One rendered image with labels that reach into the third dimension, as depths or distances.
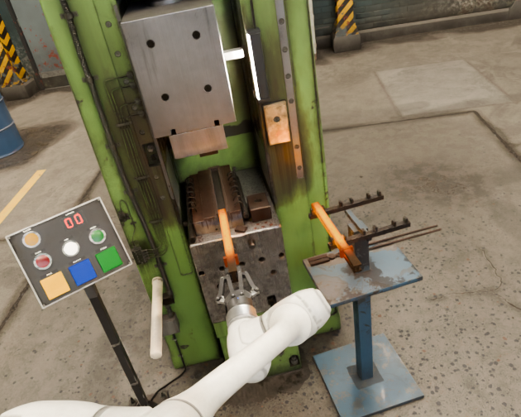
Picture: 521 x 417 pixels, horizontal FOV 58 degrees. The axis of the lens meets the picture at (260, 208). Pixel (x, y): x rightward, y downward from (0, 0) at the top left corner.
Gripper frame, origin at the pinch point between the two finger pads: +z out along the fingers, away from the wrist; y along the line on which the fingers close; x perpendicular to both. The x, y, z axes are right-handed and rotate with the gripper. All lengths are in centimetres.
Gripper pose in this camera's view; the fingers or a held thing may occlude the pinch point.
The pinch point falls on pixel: (232, 268)
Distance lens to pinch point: 150.3
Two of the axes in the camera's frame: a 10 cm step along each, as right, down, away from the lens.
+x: -1.5, -8.2, -5.5
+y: 9.7, -2.2, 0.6
